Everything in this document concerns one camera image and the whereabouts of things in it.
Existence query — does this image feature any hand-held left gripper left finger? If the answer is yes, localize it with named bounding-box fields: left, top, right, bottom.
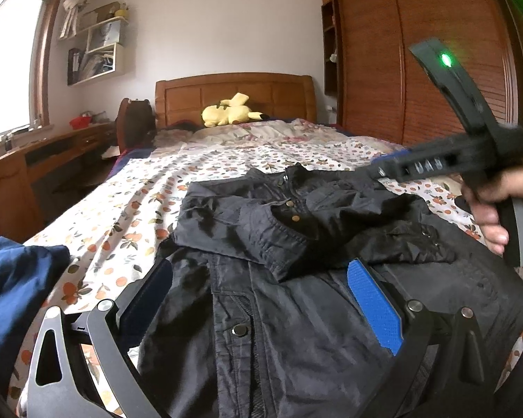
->
left=26, top=261, right=174, bottom=418

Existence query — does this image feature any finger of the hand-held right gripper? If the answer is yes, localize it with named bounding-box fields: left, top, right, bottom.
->
left=364, top=159, right=404, bottom=180

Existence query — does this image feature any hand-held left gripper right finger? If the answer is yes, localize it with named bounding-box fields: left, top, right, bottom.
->
left=346, top=259, right=489, bottom=418

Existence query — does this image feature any black jacket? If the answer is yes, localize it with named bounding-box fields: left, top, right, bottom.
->
left=137, top=163, right=523, bottom=418

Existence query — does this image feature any person's right hand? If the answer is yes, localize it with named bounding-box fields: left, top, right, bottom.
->
left=461, top=157, right=523, bottom=257

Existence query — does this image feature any wooden bed with orange-print sheet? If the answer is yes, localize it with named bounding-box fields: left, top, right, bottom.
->
left=6, top=133, right=523, bottom=418

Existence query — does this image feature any wooden slatted wardrobe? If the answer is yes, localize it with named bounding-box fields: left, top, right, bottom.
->
left=318, top=0, right=523, bottom=157

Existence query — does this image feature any floral quilt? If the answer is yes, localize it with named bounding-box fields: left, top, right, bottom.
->
left=154, top=119, right=354, bottom=149

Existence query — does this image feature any wooden headboard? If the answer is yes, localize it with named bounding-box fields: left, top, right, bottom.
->
left=154, top=72, right=318, bottom=129

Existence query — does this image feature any navy bedspread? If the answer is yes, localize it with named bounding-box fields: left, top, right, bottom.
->
left=109, top=146, right=158, bottom=175

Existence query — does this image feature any folded blue garment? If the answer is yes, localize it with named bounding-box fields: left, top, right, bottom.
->
left=0, top=236, right=73, bottom=373

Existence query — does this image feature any black backpack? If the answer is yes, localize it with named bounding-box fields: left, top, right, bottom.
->
left=117, top=98, right=158, bottom=149

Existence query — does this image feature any yellow plush toy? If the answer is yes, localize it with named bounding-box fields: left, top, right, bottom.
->
left=201, top=92, right=264, bottom=128

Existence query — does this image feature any wooden desk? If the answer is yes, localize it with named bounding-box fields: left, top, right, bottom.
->
left=0, top=122, right=118, bottom=249

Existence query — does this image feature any wooden framed window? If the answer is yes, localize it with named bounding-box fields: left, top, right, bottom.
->
left=0, top=0, right=68, bottom=140

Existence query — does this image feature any tied white curtain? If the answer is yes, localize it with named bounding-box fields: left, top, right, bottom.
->
left=60, top=0, right=102, bottom=39

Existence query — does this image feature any white wall shelf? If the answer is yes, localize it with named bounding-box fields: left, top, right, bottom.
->
left=59, top=2, right=137, bottom=87

